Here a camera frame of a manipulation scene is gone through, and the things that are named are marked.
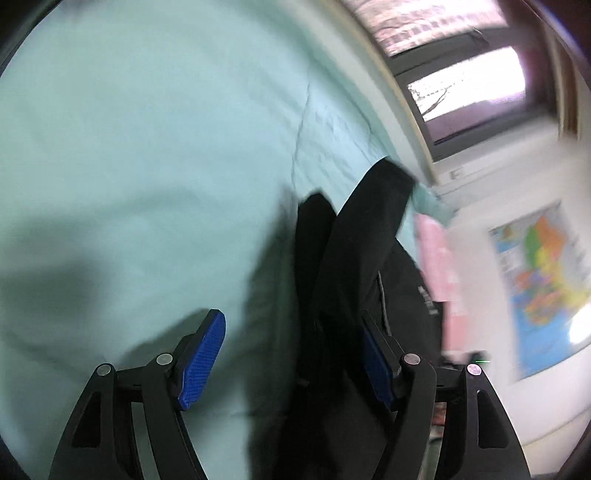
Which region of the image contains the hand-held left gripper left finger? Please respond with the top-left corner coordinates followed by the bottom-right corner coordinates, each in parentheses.
top-left (48, 309), bottom-right (226, 480)

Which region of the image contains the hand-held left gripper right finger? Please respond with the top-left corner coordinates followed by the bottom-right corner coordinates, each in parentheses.
top-left (362, 311), bottom-right (532, 480)

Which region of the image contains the black hooded jacket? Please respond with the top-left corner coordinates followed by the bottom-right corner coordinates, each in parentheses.
top-left (249, 157), bottom-right (444, 480)

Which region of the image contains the pink blanket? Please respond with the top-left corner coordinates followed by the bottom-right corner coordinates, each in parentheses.
top-left (413, 215), bottom-right (469, 363)

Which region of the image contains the teal pillow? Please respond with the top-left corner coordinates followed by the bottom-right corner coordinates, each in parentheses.
top-left (411, 182), bottom-right (458, 227)

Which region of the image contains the teal bed comforter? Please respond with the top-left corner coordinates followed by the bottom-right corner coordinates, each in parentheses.
top-left (0, 0), bottom-right (435, 480)

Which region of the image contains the wooden headboard ledge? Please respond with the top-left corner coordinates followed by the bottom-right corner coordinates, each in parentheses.
top-left (337, 0), bottom-right (439, 185)

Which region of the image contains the window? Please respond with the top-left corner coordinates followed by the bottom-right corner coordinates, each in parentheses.
top-left (344, 0), bottom-right (541, 160)

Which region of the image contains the colourful wall map poster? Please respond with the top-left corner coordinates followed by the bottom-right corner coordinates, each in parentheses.
top-left (488, 200), bottom-right (591, 381)

